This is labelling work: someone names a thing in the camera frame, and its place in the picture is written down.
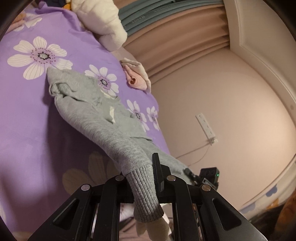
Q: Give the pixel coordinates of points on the grey knit sweatshirt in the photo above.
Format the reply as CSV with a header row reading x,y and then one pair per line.
x,y
117,131

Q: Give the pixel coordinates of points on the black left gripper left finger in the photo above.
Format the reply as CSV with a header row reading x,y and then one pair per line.
x,y
90,213

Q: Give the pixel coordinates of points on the white wall power outlet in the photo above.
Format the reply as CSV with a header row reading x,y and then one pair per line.
x,y
210,135

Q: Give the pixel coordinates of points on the pink and cream folded garment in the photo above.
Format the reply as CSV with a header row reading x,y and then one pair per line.
x,y
136,75

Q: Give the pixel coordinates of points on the white plush blanket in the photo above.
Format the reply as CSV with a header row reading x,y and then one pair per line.
x,y
102,19

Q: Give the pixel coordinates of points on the purple floral bed sheet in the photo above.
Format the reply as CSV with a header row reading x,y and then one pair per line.
x,y
43,159

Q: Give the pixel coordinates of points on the teal pleated curtain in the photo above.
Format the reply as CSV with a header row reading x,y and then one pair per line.
x,y
139,14

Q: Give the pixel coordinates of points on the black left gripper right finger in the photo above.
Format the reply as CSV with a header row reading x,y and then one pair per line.
x,y
200,212

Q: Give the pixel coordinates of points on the white door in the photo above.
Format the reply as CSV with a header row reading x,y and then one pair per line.
x,y
261,39

